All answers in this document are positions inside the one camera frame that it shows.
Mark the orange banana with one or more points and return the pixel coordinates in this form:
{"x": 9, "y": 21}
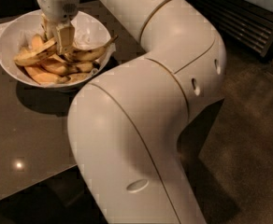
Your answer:
{"x": 37, "y": 42}
{"x": 41, "y": 76}

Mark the orange banana bottom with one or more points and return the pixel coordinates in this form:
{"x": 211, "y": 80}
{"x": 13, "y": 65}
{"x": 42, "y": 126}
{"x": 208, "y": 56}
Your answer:
{"x": 41, "y": 76}

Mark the small banana front right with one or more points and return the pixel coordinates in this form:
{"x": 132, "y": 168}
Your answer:
{"x": 77, "y": 77}

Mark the long top banana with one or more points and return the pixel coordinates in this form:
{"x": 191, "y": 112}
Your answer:
{"x": 33, "y": 56}

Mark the dark slatted cabinet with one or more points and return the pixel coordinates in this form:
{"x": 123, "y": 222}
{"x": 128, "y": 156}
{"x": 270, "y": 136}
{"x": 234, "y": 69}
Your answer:
{"x": 248, "y": 21}

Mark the middle banana under top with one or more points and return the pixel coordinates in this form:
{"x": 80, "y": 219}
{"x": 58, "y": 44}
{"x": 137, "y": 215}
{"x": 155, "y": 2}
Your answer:
{"x": 58, "y": 67}

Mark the orange banana back left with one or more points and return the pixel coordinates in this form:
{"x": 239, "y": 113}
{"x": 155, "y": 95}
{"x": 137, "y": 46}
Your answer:
{"x": 37, "y": 42}

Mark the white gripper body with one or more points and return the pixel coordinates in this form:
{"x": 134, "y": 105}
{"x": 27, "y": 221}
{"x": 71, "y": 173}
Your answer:
{"x": 58, "y": 9}

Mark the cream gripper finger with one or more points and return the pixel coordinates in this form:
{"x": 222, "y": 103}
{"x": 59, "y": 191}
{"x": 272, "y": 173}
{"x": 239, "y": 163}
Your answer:
{"x": 64, "y": 35}
{"x": 47, "y": 26}

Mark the white bowl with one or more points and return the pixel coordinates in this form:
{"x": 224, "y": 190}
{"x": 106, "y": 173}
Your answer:
{"x": 11, "y": 34}

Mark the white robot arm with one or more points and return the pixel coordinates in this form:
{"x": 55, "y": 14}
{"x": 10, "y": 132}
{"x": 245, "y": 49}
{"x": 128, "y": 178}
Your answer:
{"x": 124, "y": 125}

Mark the right curved banana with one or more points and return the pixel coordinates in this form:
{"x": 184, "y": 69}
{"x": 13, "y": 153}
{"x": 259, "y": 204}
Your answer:
{"x": 88, "y": 55}

